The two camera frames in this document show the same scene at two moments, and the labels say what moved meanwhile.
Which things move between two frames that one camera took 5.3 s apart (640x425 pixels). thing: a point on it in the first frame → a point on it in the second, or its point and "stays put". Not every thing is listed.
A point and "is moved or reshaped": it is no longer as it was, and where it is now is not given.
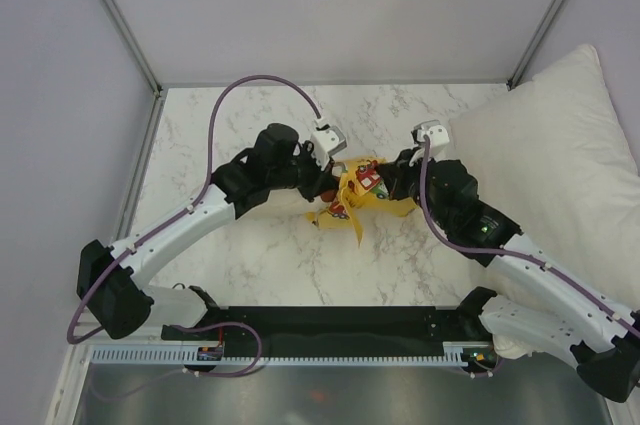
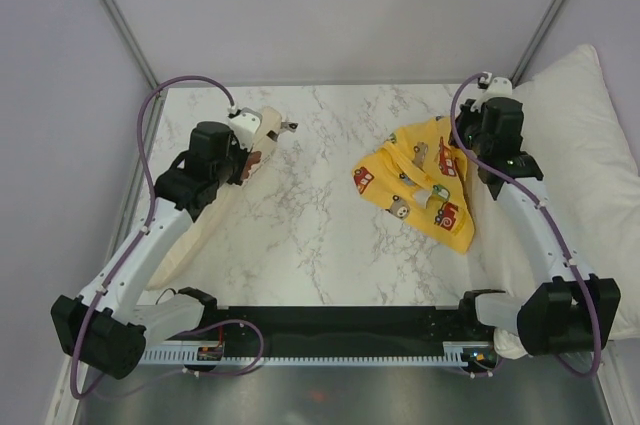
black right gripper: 399,171 → 468,115
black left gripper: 319,179 → 242,153
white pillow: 282,208 → 208,222
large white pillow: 556,172 stays put
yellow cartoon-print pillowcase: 362,189 is moved or reshaped
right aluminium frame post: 553,9 stays put
